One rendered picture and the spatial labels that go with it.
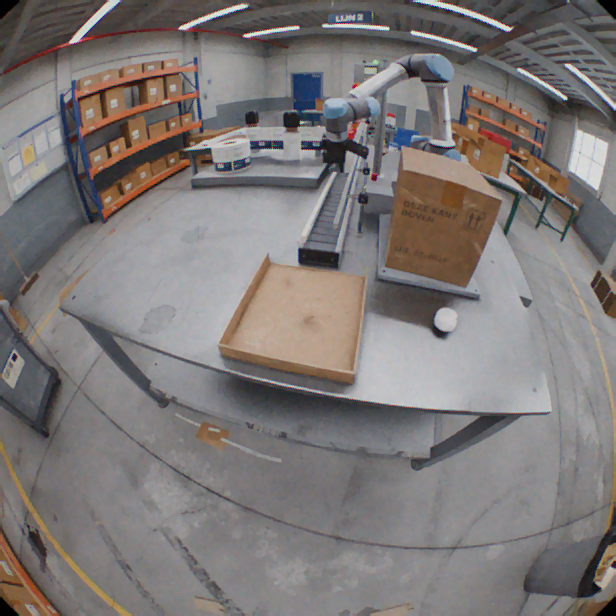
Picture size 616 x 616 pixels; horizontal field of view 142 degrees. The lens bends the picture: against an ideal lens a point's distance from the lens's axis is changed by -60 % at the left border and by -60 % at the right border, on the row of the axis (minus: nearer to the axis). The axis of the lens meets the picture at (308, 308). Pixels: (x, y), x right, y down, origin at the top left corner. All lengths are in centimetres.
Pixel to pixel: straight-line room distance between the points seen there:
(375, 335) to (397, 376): 10
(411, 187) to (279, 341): 43
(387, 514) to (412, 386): 90
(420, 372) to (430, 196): 37
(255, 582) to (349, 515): 57
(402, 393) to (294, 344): 23
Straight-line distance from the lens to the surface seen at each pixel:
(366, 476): 130
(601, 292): 455
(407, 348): 56
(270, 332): 55
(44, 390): 210
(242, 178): 130
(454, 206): 61
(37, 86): 514
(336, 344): 53
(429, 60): 108
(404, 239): 65
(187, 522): 140
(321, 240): 71
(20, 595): 272
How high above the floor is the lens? 126
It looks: 47 degrees down
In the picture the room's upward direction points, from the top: straight up
